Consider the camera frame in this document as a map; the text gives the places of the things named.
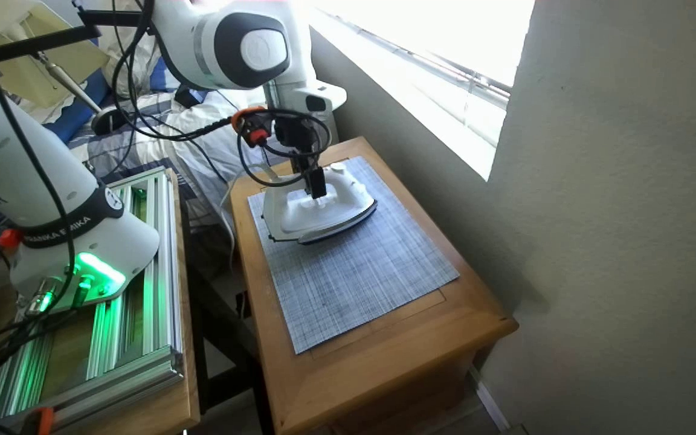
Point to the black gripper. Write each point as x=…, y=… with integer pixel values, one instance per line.
x=292, y=134

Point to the white clothes iron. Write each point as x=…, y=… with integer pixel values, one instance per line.
x=315, y=214

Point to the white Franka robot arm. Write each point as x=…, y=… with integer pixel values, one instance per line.
x=41, y=185

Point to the grey woven placemat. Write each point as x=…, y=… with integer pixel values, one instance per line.
x=355, y=280

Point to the window with white blinds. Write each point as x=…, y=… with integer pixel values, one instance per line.
x=435, y=40

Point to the wooden side table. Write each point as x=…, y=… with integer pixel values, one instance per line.
x=363, y=362

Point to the black round stand base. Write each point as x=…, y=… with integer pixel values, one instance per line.
x=112, y=119

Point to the blue fabric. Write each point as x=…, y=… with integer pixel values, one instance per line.
x=73, y=123

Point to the olive green board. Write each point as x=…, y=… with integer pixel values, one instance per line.
x=25, y=81

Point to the white baseboard strip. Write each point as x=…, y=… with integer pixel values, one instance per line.
x=491, y=406

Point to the small orange clip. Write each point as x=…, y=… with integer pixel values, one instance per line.
x=7, y=239

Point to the black stand frame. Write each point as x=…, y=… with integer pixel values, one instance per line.
x=214, y=322

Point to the aluminium rail base frame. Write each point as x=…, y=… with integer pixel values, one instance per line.
x=133, y=322

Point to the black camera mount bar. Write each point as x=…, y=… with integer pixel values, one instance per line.
x=41, y=40

